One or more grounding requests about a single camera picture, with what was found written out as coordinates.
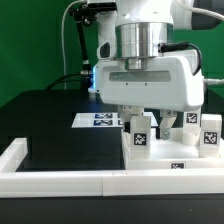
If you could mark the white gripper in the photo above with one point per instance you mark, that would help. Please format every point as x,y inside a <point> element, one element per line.
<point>167,84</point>

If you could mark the white square tabletop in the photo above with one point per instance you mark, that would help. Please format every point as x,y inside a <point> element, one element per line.
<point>171,154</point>

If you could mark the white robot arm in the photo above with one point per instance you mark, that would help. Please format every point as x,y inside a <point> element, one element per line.
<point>141,66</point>

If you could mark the white sheet with fiducial markers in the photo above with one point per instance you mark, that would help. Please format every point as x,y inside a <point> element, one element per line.
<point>107,119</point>

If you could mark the white U-shaped obstacle fence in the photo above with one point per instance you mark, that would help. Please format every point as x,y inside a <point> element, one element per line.
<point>207,179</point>

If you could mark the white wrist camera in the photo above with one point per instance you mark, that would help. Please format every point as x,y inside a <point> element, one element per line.
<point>107,50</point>

